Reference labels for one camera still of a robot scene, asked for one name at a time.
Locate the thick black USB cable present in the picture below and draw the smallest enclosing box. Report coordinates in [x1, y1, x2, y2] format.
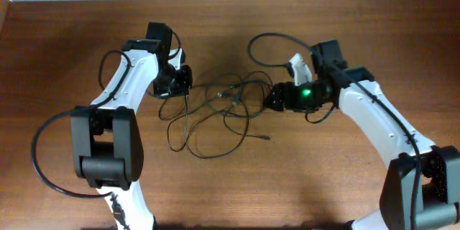
[190, 71, 276, 120]

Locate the thin black USB cable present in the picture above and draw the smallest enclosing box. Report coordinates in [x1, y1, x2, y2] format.
[157, 91, 271, 160]

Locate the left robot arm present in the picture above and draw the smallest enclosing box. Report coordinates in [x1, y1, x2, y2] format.
[70, 22, 193, 229]

